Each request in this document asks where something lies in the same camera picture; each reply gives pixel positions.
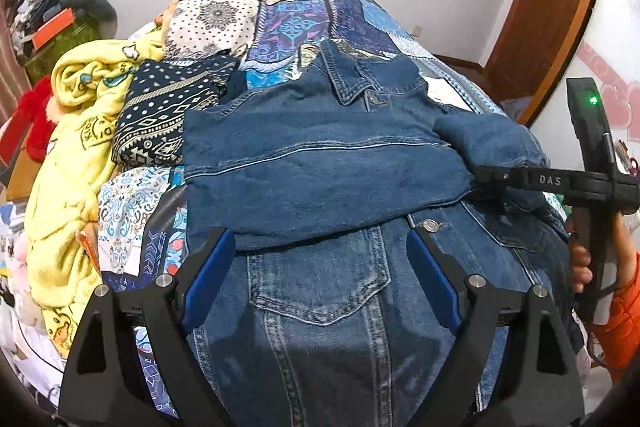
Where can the beige plush toy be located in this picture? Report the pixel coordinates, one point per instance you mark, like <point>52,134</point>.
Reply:
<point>167,14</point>

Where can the pile of clothes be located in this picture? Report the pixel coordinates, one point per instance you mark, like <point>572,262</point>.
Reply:
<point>32,2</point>

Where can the pile of assorted household clutter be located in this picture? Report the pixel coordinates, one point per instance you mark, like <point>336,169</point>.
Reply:
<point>20,307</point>

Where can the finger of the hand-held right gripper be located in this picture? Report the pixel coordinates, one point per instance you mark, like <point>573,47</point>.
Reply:
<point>502,177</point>

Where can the red plush toy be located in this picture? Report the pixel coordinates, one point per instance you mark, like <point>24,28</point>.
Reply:
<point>35,122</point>

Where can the grey cushion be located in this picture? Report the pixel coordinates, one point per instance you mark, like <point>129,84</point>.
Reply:
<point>92,4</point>

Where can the orange box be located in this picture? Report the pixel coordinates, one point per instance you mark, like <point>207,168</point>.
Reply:
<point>52,27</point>

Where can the person's right forearm orange sleeve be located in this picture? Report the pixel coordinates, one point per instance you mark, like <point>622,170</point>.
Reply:
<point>622,317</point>

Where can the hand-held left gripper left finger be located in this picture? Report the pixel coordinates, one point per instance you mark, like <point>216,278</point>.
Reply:
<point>207,287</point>

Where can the brown wooden door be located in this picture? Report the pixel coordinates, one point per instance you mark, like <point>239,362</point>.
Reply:
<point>545,7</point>

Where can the person's right hand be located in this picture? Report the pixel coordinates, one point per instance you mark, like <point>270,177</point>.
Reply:
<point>580,264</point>

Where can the blue denim jacket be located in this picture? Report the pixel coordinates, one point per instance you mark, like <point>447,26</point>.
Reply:
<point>320,167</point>

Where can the yellow printed blanket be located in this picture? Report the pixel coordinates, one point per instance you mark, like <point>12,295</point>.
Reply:
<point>65,187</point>

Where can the navy patterned cloth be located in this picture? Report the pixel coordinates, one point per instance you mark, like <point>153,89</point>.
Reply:
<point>155,117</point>

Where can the blue patchwork bedspread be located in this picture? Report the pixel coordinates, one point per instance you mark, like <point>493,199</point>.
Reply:
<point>300,22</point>

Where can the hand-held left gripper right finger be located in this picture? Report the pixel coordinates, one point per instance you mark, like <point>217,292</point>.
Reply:
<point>435,282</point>

